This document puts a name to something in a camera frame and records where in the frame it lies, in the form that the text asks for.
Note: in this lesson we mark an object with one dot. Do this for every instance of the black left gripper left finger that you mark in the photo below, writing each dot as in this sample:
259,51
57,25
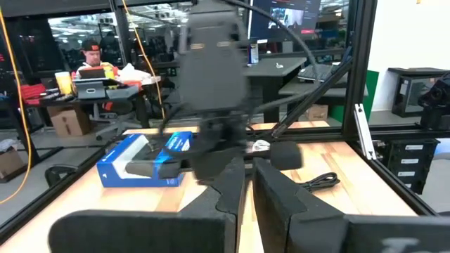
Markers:
140,232

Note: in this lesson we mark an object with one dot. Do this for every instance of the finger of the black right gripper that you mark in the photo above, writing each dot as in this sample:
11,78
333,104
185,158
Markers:
286,155
154,169

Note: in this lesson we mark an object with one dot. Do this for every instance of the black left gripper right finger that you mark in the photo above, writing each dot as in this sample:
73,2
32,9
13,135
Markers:
316,232

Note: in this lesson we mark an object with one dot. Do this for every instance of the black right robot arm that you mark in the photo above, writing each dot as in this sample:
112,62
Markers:
211,70

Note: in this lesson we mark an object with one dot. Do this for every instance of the small white crumpled item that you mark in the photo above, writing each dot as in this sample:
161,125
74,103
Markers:
261,145

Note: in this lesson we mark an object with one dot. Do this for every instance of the blue cardboard box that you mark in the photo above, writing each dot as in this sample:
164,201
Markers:
112,168

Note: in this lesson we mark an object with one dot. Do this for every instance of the brown cardboard box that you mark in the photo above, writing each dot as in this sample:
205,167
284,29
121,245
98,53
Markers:
10,163
70,123
317,113

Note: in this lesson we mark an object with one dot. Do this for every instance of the grey office desk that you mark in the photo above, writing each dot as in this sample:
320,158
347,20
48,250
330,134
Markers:
274,70

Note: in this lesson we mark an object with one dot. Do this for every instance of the black keyboard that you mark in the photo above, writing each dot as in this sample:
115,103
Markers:
316,73

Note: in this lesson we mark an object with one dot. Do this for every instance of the grey equipment case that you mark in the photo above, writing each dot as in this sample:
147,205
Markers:
89,89

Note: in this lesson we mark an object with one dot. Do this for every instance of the green panel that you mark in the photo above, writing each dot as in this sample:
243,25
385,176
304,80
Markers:
371,91

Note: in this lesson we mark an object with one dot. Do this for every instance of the blue and white can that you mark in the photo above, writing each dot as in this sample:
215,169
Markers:
253,54

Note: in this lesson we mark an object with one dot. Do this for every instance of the black drawer cabinet with labels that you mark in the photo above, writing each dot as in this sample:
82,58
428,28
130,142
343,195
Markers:
411,165

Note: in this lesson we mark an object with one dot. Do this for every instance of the yellow plastic cup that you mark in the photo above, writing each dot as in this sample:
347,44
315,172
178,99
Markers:
64,83

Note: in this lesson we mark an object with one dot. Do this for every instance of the person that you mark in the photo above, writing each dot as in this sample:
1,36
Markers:
92,58

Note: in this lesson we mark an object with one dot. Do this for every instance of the silver metal bracket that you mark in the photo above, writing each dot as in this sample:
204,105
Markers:
364,130

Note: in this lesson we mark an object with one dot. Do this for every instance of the wall-mounted display screen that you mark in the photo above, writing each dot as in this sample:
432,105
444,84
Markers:
284,17

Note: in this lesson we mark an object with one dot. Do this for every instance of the black glass-front enclosure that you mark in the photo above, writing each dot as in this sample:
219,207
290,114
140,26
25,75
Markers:
411,93

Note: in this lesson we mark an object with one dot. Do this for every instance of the black device beside frame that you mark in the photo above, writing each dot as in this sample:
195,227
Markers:
436,102

